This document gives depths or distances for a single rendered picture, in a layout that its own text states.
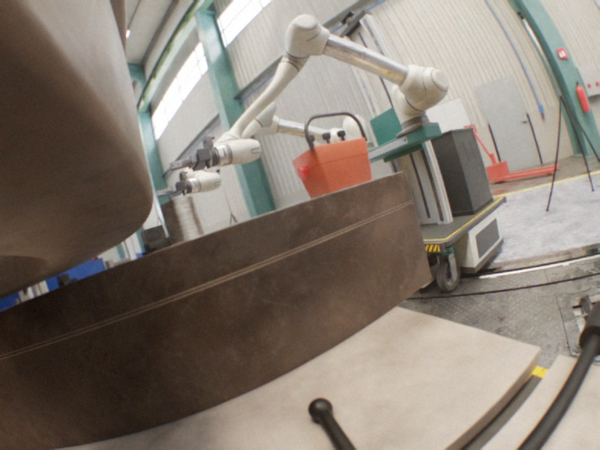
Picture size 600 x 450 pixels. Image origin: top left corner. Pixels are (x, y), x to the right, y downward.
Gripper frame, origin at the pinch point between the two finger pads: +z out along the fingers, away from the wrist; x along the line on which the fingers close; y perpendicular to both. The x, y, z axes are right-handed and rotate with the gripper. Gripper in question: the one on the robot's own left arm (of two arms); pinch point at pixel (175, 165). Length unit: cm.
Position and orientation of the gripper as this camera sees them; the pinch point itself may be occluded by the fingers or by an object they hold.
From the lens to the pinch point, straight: 105.2
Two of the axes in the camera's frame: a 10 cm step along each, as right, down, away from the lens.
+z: -7.7, 2.9, -5.6
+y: 3.1, 9.5, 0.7
